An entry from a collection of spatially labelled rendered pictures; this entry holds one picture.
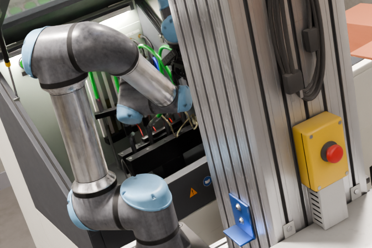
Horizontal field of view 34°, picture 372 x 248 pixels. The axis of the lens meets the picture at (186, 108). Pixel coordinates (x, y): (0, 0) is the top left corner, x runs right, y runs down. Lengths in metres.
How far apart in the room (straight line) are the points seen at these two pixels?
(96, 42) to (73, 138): 0.26
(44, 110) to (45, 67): 1.01
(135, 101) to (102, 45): 0.40
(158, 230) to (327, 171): 0.49
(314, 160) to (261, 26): 0.28
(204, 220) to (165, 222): 0.76
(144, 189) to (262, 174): 0.40
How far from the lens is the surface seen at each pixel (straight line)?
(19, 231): 4.10
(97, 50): 1.39
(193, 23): 1.22
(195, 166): 2.19
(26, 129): 2.17
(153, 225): 1.53
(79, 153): 1.52
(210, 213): 2.30
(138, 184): 1.54
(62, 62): 1.42
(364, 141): 2.80
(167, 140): 2.36
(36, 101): 2.43
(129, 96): 1.76
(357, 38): 4.74
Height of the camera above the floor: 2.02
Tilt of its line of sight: 24 degrees down
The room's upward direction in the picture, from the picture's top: 14 degrees counter-clockwise
